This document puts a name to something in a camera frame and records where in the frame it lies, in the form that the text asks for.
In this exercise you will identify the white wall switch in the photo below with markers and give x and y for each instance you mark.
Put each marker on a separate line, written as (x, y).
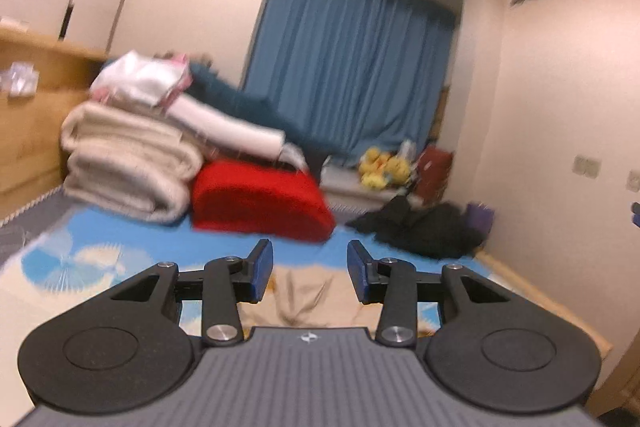
(586, 165)

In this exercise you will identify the beige garment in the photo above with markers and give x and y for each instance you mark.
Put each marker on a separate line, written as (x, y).
(300, 292)

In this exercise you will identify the white wall outlet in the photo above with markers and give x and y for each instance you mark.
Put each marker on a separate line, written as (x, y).
(634, 181)

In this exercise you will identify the dark teal blanket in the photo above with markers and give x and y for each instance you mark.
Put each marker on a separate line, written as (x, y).
(240, 99)

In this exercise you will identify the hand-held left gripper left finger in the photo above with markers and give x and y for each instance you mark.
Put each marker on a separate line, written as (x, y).
(262, 269)

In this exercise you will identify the white and pink bedding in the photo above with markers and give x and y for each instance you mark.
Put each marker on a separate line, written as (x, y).
(135, 77)

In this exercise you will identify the dark wall fixture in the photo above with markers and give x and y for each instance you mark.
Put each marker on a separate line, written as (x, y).
(635, 213)

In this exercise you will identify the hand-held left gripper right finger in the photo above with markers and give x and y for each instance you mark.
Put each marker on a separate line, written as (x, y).
(356, 269)

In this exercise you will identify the red bag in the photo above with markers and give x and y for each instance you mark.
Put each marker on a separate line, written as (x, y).
(435, 172)

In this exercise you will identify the grey window bench cushion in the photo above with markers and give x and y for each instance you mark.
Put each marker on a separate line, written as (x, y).
(340, 182)

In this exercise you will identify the wooden headboard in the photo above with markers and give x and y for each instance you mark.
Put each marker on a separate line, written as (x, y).
(30, 132)

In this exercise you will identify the blue curtain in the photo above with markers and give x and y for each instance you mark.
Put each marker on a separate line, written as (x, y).
(350, 57)

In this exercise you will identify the yellow plush toy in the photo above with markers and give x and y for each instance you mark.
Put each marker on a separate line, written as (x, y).
(372, 180)
(372, 155)
(398, 167)

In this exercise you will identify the white folded quilt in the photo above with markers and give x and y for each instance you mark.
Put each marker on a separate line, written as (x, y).
(125, 162)

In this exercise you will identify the red folded blanket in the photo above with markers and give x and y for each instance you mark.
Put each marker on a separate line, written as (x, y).
(260, 197)

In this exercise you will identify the clear plastic bag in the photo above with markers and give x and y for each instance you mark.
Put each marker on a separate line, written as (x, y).
(20, 79)

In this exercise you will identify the black clothes pile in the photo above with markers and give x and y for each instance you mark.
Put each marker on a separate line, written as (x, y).
(430, 227)

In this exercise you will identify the white rolled blanket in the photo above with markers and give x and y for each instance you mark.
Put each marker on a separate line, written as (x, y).
(225, 124)

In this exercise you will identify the purple bag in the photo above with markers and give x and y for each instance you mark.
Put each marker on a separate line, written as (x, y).
(480, 217)

